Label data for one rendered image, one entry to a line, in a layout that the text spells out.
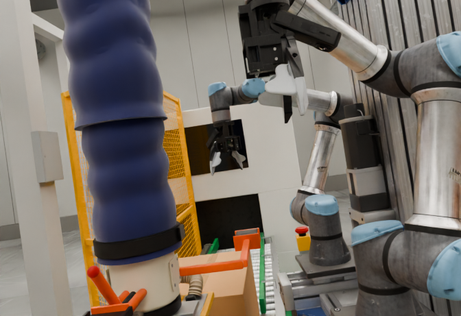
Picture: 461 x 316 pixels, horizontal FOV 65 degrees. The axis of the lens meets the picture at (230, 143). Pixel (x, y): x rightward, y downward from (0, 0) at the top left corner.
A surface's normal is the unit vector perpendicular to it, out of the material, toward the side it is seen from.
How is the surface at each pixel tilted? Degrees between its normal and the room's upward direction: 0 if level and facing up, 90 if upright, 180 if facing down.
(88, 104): 102
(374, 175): 90
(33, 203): 90
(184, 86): 90
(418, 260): 72
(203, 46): 90
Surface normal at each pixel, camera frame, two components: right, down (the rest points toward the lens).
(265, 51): 0.00, -0.03
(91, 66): -0.21, -0.23
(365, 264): -0.86, 0.14
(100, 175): -0.46, -0.29
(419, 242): -0.85, -0.19
